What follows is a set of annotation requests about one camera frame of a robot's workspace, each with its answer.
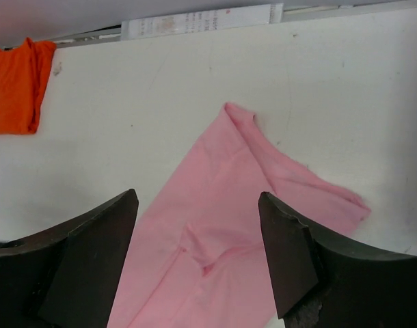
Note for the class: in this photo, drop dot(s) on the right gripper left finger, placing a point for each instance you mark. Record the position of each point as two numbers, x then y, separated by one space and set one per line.
68 275

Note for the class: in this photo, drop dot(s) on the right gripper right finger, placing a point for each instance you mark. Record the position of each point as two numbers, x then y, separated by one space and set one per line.
321 278

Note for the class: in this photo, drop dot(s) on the pink t shirt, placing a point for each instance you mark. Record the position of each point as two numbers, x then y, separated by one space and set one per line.
196 257

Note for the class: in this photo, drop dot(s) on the folded orange t shirt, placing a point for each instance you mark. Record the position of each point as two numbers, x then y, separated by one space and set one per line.
24 74

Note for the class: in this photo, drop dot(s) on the printed paper label strip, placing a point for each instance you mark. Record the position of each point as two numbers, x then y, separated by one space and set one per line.
196 22

